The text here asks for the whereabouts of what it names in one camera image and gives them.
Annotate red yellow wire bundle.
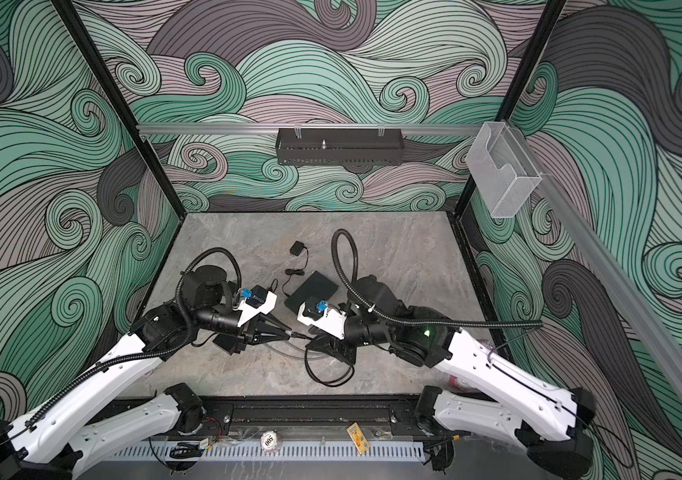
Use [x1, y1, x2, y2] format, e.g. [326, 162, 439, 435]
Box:
[193, 416, 223, 451]

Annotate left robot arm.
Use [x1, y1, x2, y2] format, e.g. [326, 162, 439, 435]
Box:
[0, 247, 277, 479]

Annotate clear acrylic wall holder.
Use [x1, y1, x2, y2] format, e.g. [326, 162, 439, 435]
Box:
[465, 122, 541, 219]

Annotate grey ethernet cable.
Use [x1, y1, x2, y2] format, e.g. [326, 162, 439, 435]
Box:
[274, 344, 330, 362]

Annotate black wall tray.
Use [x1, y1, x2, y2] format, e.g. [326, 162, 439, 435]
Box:
[275, 128, 405, 168]

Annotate ribbed black network switch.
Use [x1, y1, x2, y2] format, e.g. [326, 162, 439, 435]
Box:
[213, 333, 246, 355]

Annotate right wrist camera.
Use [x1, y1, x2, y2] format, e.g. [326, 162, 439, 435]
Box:
[297, 297, 347, 340]

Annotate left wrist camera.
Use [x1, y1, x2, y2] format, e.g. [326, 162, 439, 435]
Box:
[235, 285, 277, 327]

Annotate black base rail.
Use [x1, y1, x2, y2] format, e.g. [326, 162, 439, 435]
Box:
[190, 387, 536, 439]

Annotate white slotted cable duct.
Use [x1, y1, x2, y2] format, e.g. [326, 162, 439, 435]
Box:
[106, 440, 426, 463]

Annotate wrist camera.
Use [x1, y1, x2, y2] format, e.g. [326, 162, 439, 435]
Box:
[297, 297, 347, 340]
[235, 285, 277, 327]

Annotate yellow tag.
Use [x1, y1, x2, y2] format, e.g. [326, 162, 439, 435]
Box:
[346, 423, 370, 455]

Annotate pink white toy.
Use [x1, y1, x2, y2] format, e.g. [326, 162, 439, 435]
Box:
[449, 376, 470, 392]

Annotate black power adapter cable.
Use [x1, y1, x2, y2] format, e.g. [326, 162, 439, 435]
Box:
[280, 240, 310, 298]

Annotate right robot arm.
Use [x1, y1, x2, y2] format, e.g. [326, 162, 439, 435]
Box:
[297, 229, 596, 479]

